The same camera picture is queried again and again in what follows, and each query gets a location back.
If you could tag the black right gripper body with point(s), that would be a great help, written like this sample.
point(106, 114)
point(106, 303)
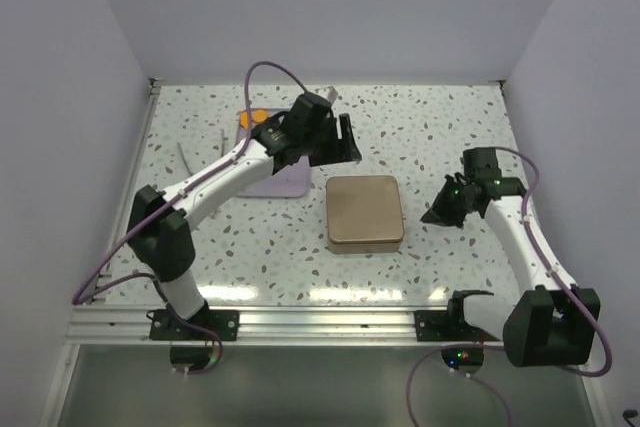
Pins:
point(468, 208)

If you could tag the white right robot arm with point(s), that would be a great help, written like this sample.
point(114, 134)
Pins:
point(553, 323)

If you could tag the metal tongs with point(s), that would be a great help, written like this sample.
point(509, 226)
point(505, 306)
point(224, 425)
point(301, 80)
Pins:
point(201, 150)

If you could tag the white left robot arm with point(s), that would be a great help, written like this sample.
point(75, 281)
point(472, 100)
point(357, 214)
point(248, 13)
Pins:
point(162, 221)

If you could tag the lilac plastic tray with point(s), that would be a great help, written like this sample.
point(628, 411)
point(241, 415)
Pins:
point(291, 182)

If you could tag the gold cookie tin lid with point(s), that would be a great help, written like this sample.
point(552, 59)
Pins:
point(364, 207)

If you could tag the aluminium mounting rail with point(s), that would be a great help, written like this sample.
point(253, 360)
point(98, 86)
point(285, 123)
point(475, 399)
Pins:
point(306, 326)

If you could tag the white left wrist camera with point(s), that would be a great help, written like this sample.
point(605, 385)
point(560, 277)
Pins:
point(329, 93)

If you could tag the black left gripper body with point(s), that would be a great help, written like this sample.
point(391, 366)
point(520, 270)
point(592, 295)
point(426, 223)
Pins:
point(322, 147)

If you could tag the gold cookie tin base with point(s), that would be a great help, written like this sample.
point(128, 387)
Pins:
point(363, 246)

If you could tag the orange star cookie top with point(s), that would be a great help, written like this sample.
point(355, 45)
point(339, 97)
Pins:
point(244, 122)

